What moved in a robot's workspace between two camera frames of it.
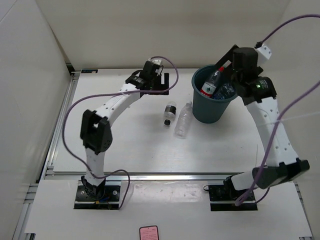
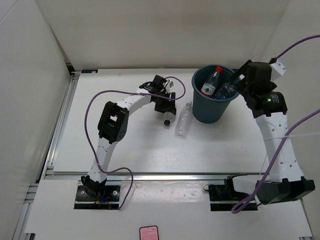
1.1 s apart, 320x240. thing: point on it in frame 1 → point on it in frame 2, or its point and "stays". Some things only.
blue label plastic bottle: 225,91 stays
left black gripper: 160,85 → 167,105
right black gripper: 228,56 → 242,70
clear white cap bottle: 182,126 stays
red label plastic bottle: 209,85 stays
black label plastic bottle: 169,113 stays
